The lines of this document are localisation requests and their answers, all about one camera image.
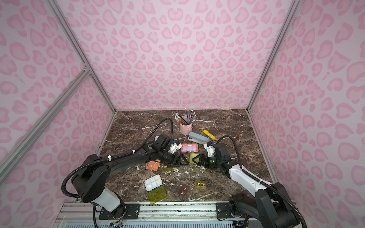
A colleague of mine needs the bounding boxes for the green pillbox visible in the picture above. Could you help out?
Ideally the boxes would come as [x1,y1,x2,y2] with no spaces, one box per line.
[144,174,167,204]
[189,153,200,165]
[163,166,179,173]

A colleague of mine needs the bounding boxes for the pink red rectangular pillbox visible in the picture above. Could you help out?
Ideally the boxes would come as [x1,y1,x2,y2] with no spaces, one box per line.
[181,143,199,154]

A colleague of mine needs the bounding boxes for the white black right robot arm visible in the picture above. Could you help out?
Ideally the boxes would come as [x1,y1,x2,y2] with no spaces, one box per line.
[192,143,307,228]

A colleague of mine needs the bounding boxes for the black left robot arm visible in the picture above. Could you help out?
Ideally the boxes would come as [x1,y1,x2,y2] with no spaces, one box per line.
[64,135,189,219]

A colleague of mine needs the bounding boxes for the small orange pillbox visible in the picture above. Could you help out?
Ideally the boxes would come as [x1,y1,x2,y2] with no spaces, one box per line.
[147,160,161,172]

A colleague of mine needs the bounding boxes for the grey blue stapler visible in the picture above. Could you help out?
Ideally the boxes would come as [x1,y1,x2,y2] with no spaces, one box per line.
[188,132,210,144]

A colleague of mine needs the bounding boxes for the yellow glue stick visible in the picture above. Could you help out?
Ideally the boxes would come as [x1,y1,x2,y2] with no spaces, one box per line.
[203,130,216,140]

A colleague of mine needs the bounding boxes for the small yellow pillbox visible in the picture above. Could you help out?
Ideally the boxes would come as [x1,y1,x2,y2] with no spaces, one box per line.
[195,180,206,190]

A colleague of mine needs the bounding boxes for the pink pencil cup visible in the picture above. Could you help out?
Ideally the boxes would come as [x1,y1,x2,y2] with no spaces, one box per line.
[180,116,193,135]

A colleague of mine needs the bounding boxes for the small dark red pillbox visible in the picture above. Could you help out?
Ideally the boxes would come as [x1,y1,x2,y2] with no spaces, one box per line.
[178,185,190,196]

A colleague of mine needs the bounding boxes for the green pillbox front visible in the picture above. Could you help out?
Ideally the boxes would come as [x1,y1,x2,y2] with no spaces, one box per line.
[144,174,167,204]

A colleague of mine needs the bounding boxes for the pencils in cup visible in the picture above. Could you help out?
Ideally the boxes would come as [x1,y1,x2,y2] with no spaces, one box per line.
[174,108,196,125]

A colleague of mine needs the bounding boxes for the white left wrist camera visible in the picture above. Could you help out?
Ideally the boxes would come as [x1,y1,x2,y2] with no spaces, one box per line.
[168,143,182,154]

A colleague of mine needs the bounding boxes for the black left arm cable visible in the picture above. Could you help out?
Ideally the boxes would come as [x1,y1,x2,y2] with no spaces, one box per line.
[61,118,174,228]

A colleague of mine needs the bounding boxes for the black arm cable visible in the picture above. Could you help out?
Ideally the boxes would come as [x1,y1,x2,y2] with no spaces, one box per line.
[61,118,174,228]
[216,135,308,228]

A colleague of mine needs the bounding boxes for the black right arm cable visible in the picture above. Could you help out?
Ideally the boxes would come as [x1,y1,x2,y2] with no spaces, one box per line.
[216,135,308,228]

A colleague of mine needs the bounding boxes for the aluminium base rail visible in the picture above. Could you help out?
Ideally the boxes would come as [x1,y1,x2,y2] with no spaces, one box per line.
[54,201,245,228]

